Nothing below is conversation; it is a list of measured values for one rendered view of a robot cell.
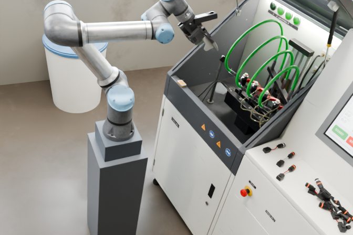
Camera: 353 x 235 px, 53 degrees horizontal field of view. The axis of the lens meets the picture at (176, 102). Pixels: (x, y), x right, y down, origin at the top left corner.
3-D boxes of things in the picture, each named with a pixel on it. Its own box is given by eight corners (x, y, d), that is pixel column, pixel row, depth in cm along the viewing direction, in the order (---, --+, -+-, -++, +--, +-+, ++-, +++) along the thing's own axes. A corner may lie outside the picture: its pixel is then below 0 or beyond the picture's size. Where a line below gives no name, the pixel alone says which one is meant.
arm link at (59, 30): (41, 29, 121) (177, 22, 134) (41, 14, 129) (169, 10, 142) (45, 57, 128) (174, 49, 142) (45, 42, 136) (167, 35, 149)
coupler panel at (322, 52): (297, 92, 192) (320, 42, 173) (301, 91, 194) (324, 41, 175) (315, 106, 184) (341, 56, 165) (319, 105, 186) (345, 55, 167)
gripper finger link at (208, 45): (210, 57, 163) (197, 42, 160) (219, 48, 163) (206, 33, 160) (211, 58, 160) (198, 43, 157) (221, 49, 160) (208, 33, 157)
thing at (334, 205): (298, 189, 147) (303, 181, 144) (314, 181, 153) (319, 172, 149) (342, 234, 133) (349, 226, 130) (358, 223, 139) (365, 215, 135)
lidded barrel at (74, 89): (98, 79, 348) (100, 21, 310) (111, 112, 313) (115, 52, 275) (44, 84, 328) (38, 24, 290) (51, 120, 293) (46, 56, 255)
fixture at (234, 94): (220, 110, 205) (227, 89, 196) (234, 106, 210) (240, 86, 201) (259, 150, 184) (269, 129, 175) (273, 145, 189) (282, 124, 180)
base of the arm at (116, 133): (107, 144, 161) (108, 128, 155) (99, 123, 171) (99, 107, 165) (138, 138, 167) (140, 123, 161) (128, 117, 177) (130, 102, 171)
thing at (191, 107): (166, 97, 213) (170, 76, 203) (172, 96, 215) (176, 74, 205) (229, 170, 175) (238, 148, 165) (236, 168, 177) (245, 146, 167)
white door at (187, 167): (151, 170, 256) (164, 97, 214) (154, 169, 257) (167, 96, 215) (201, 245, 216) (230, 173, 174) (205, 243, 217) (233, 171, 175)
